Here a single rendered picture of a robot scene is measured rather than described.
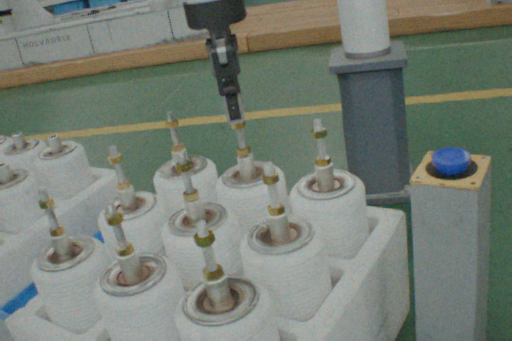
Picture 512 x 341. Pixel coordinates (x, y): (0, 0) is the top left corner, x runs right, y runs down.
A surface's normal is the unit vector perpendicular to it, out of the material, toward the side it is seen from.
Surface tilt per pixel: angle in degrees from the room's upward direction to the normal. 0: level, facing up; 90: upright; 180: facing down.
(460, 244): 90
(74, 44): 90
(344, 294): 0
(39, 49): 90
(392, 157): 90
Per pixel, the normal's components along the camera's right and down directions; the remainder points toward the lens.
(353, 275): -0.17, -0.91
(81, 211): 0.85, 0.07
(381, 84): -0.18, 0.42
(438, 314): -0.51, 0.42
